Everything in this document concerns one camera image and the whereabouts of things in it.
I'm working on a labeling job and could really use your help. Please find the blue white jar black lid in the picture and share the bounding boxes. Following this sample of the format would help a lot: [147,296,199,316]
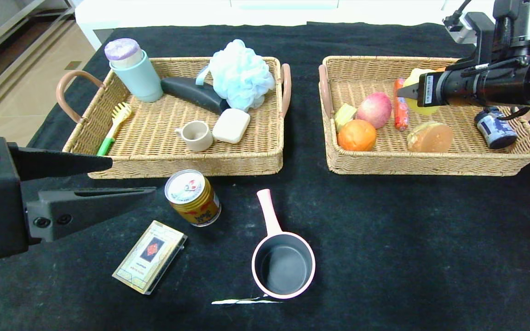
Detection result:
[474,108,518,150]

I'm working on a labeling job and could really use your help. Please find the teal plastic cup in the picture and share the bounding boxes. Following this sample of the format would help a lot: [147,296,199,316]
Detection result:
[109,50,164,103]

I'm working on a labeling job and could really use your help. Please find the gold drink can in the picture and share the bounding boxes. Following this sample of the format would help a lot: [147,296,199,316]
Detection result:
[164,169,222,228]

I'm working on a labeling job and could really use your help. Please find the beige bottle purple cap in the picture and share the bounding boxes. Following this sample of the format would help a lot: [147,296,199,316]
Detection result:
[104,38,145,69]

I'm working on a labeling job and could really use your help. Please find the light blue bath loofah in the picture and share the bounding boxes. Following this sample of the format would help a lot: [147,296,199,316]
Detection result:
[196,39,277,112]

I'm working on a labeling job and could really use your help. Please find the white low table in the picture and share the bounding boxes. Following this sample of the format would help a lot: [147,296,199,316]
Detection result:
[75,0,470,52]

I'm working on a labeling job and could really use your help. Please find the wicker basket brown handles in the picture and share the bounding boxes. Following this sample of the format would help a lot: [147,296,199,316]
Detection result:
[56,56,292,179]
[318,56,530,176]

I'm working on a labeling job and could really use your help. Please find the white soap bar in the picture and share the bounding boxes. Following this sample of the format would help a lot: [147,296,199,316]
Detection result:
[212,108,251,143]

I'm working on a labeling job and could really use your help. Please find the black right camera cable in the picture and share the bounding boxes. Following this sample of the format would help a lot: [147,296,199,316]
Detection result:
[444,0,472,26]

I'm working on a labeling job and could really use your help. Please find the black tablecloth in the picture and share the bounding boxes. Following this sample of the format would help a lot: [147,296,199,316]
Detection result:
[0,22,530,331]

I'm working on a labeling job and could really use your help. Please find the gold white card box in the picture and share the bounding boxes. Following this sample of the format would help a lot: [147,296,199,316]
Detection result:
[112,220,188,295]

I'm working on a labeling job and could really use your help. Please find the small beige mug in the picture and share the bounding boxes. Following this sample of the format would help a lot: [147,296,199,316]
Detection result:
[175,120,214,152]

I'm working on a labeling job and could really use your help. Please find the yellow brush green handle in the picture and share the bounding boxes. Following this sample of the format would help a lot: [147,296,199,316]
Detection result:
[98,102,133,157]

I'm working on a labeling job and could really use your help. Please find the orange sausage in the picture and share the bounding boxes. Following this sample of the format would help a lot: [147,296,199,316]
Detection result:
[394,78,409,132]

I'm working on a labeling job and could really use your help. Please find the red apple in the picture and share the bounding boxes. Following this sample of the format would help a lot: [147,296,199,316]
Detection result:
[356,92,393,130]

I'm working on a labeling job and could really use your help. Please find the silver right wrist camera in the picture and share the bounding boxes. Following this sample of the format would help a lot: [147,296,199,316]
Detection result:
[444,13,477,45]

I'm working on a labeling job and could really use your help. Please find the brown bread roll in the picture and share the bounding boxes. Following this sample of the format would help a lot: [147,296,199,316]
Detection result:
[407,121,454,153]

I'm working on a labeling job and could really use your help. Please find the yellow lemon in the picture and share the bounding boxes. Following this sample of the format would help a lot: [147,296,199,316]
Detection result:
[403,68,440,115]

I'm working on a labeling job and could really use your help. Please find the orange fruit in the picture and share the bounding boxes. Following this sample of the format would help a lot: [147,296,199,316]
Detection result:
[337,119,378,152]

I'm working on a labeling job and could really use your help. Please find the dark grey curved brush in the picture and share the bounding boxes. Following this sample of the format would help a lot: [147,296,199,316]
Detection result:
[161,76,231,115]

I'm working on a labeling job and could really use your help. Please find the pink saucepan grey inside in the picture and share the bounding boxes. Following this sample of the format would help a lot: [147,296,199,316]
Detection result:
[252,189,316,300]

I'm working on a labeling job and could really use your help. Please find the yellow green fruit slice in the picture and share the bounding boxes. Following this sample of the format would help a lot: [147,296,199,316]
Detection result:
[334,104,359,133]

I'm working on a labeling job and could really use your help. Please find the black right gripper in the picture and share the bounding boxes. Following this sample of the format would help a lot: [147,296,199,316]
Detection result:
[397,69,479,107]

